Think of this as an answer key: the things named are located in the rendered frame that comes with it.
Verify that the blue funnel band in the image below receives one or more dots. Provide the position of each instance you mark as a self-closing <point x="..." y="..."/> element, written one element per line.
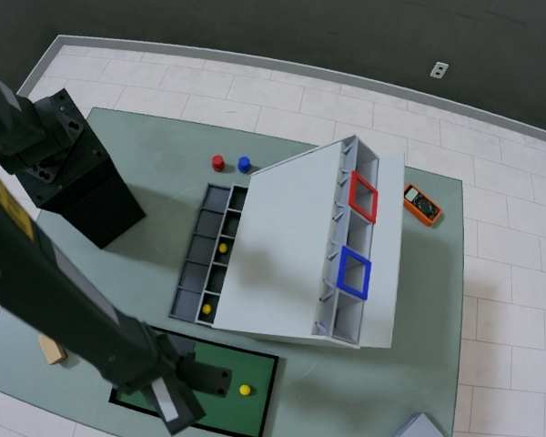
<point x="342" y="265"/>

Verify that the red funnel rim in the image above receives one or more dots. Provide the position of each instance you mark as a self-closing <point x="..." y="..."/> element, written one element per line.
<point x="354" y="177"/>

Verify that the orange digital multimeter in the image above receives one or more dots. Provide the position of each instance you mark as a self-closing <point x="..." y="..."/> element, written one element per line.
<point x="418" y="204"/>

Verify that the red plug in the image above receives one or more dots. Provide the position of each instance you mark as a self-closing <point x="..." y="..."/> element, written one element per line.
<point x="218" y="163"/>

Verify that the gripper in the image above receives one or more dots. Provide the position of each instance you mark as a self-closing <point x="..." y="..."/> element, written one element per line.
<point x="186" y="343"/>

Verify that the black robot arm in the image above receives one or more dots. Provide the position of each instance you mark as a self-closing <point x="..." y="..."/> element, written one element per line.
<point x="41" y="285"/>

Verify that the wooden-handled wire brush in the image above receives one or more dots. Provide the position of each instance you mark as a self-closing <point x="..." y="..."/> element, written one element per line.
<point x="52" y="349"/>

